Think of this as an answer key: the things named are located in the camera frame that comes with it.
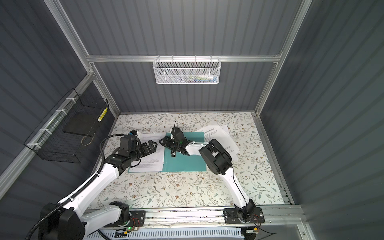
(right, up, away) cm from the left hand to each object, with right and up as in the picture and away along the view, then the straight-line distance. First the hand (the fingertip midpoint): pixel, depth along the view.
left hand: (151, 146), depth 83 cm
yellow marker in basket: (-27, +18, -1) cm, 32 cm away
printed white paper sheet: (-1, -11, +11) cm, 15 cm away
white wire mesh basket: (+18, +58, +41) cm, 73 cm away
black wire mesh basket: (-39, +7, -11) cm, 41 cm away
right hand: (+3, 0, +14) cm, 14 cm away
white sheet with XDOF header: (+45, +6, +24) cm, 51 cm away
